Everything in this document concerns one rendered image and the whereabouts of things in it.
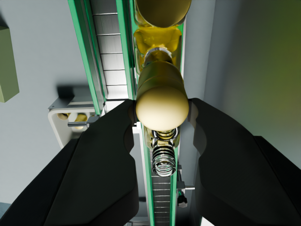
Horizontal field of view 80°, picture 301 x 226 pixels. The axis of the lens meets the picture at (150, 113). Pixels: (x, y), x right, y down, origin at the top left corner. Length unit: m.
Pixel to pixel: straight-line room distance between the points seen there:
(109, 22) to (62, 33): 0.21
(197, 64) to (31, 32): 0.48
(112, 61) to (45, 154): 0.57
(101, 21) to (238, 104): 0.30
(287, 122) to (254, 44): 0.11
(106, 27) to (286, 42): 0.32
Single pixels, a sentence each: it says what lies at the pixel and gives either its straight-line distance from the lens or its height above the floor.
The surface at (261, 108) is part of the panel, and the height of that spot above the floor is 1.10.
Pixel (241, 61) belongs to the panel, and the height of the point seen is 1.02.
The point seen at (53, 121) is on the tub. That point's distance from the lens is 0.63.
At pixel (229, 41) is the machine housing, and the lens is 0.44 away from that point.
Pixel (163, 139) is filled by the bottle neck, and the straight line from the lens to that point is 0.19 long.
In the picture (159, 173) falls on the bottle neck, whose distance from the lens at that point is 0.24.
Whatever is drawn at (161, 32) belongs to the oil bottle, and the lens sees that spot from 0.21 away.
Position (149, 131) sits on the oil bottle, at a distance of 0.26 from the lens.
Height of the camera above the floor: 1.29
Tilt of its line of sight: 57 degrees down
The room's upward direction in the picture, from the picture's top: 178 degrees counter-clockwise
